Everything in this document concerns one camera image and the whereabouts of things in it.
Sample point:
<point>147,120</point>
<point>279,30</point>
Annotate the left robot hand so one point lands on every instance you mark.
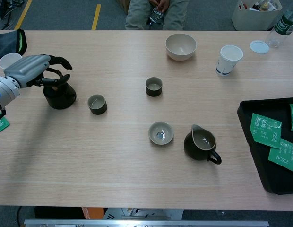
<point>26,68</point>

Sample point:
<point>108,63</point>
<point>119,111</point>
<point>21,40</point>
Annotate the black teapot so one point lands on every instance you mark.
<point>61,99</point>

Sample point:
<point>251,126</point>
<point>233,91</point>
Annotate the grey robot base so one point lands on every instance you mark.
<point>141,212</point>

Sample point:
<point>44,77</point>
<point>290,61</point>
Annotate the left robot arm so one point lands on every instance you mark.
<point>4,92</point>

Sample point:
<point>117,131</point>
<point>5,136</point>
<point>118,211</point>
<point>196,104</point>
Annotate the person's hand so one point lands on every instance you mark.
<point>161,4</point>

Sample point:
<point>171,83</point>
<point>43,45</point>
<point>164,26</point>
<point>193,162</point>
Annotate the white paper cup green print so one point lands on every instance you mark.
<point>9,60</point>

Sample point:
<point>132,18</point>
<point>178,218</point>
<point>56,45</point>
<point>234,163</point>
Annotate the black bag green trim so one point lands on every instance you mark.
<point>7,42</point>

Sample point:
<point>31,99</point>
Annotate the black tripod stand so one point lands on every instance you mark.
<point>6,14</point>

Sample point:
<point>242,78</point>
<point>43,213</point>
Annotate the dark teacup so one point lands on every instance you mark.
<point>153,92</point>
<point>98,110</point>

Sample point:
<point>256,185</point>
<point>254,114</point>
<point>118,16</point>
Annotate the cardboard box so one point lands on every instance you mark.
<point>124,3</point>

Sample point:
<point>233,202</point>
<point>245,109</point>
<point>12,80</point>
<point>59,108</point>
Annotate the person in khaki trousers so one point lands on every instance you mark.
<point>137,16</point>

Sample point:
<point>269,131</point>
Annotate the black handheld device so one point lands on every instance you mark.
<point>156,17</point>

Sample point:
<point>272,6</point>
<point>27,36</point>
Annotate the beige tea strainer bowl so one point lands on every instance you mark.
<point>153,134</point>

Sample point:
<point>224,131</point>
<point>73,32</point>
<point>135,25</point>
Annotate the orange object under table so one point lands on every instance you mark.
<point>89,212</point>

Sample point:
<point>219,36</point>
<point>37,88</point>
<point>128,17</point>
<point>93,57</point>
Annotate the white paper cup blue print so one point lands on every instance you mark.
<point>224,66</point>

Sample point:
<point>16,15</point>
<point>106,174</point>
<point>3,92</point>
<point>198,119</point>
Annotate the white storage bin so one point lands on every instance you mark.
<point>250,20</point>

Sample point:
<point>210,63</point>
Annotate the white round lid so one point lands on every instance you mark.
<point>259,46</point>

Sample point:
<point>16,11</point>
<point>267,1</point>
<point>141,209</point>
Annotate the clear bottle green label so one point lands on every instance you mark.
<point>282,26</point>

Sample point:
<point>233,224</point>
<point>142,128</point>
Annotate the black tray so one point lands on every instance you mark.
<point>274,170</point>

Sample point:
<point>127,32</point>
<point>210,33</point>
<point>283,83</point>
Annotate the aluminium rail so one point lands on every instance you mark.
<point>146,223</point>

